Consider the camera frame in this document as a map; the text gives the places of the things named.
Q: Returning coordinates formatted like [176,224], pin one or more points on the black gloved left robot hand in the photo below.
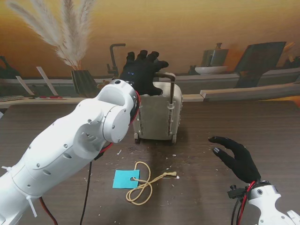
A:
[143,75]

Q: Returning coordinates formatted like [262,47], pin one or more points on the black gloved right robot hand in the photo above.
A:
[241,161]

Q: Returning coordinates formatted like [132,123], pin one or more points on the small beige toy suitcase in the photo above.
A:
[154,117]

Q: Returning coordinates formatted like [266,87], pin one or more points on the teal paper luggage tag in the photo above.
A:
[124,179]

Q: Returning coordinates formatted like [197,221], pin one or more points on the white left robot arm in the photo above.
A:
[70,150]

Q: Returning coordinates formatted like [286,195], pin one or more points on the black kitchen faucet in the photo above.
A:
[113,58]

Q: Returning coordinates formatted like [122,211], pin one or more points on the orange coral shaped decoration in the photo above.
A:
[103,82]

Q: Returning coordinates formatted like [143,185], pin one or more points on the dark ribbed vase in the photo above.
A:
[82,82]

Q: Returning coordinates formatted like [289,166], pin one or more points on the white shallow bowl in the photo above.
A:
[211,69]

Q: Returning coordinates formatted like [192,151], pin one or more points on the white pampas grass plumes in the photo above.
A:
[70,47]

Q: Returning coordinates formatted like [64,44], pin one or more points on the grey metal pot with lid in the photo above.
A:
[219,57]

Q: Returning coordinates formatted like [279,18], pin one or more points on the tray with red items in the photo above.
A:
[50,97]

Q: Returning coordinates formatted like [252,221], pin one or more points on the long white slat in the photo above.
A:
[47,80]

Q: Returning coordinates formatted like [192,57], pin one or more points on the light wooden ledge board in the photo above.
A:
[47,101]

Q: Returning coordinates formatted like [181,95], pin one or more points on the dark tilted board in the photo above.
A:
[260,58]

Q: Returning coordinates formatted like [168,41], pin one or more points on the short white slat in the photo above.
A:
[24,84]

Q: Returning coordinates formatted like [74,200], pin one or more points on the grey metal grille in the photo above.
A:
[11,98]

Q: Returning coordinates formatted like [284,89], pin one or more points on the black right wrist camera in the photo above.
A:
[235,192]

